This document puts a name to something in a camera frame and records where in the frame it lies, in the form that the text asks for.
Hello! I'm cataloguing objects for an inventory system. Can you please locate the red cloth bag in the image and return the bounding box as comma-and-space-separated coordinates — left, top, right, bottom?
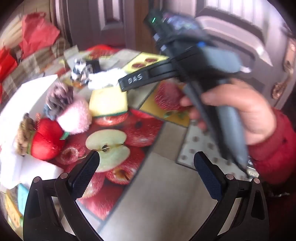
19, 12, 61, 53

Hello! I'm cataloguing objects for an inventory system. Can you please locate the copper door handle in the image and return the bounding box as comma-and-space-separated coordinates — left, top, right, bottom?
271, 76, 292, 100

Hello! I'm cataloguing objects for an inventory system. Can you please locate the pink plush ball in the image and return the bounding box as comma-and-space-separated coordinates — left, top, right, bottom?
56, 96, 93, 135

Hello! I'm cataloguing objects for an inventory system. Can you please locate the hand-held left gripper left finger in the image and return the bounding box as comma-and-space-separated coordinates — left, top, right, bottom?
23, 150, 104, 241

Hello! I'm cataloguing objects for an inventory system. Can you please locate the person's right hand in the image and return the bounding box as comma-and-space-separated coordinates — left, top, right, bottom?
180, 78, 277, 146

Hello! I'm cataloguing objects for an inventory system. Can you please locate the person's right forearm red sleeve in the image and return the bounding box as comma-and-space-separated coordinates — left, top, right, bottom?
247, 108, 296, 186

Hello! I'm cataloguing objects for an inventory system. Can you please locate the red glossy shopping bag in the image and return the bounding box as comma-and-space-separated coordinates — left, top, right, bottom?
0, 46, 19, 82

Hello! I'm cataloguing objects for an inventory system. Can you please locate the red plush apple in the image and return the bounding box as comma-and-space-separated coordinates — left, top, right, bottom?
29, 118, 70, 162

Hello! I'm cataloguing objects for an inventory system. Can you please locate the white dark-patterned cloth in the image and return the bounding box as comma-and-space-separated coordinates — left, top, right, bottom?
70, 59, 93, 84

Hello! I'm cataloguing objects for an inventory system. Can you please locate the small white carton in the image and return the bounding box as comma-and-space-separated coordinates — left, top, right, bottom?
63, 45, 80, 63

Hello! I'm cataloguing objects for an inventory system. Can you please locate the grey purple scrunchie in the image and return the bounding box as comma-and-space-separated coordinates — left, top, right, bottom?
43, 82, 75, 120

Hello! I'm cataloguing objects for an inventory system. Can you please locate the white fluffy cloth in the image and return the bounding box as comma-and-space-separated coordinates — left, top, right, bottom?
87, 69, 127, 90

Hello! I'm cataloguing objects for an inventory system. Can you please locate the brown panelled door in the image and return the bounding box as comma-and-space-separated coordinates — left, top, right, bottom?
49, 0, 296, 110

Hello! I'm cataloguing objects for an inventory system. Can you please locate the brown scrunchie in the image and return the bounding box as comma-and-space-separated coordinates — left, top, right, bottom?
15, 113, 38, 157

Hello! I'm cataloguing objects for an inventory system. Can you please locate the plaid blanket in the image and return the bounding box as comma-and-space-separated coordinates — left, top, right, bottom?
0, 37, 73, 105

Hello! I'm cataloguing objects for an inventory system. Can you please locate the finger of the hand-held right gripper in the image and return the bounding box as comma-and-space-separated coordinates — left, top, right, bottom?
118, 63, 179, 93

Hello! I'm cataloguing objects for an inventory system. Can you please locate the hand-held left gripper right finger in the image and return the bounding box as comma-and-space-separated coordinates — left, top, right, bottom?
194, 151, 269, 241

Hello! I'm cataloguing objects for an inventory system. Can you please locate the black box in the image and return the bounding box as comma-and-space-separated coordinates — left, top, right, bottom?
86, 59, 102, 74

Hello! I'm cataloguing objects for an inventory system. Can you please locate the yellow carton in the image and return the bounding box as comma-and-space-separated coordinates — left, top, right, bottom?
4, 185, 24, 223

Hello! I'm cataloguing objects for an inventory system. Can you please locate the yellow green sponge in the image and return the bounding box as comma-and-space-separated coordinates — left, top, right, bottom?
89, 87, 129, 118

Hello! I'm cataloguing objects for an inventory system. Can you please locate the red printed packet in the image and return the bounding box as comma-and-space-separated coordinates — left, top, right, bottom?
87, 45, 121, 59

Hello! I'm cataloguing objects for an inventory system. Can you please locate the white foam sponge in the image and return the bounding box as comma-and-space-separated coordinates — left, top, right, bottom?
19, 154, 64, 189

